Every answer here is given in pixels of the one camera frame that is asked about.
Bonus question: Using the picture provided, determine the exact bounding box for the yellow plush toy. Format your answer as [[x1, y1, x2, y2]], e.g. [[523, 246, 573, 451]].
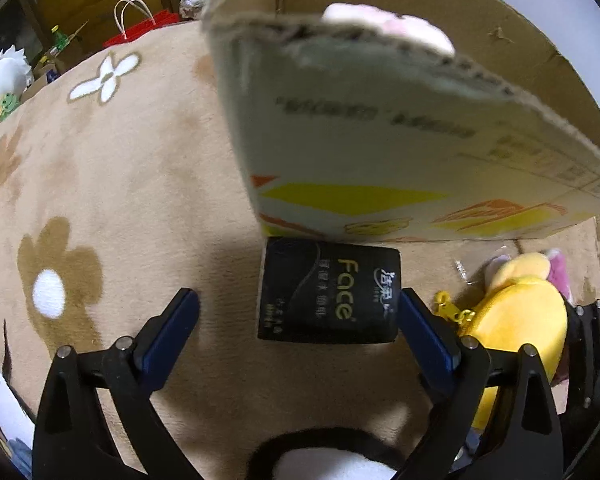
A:
[[432, 251, 569, 430]]

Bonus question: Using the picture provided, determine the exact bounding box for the black tissue pack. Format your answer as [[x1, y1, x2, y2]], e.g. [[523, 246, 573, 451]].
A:
[[258, 237, 401, 344]]

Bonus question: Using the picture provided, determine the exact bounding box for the cardboard storage box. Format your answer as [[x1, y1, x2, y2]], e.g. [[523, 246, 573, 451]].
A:
[[202, 0, 600, 243]]

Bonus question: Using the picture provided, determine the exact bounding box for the green frog toy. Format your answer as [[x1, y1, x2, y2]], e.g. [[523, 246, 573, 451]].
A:
[[0, 93, 20, 122]]

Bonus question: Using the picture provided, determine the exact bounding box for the white spiky plush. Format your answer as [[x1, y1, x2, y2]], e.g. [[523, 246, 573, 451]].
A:
[[0, 46, 34, 101]]

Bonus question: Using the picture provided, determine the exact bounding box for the red paper bag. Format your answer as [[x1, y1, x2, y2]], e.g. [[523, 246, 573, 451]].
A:
[[102, 0, 181, 48]]

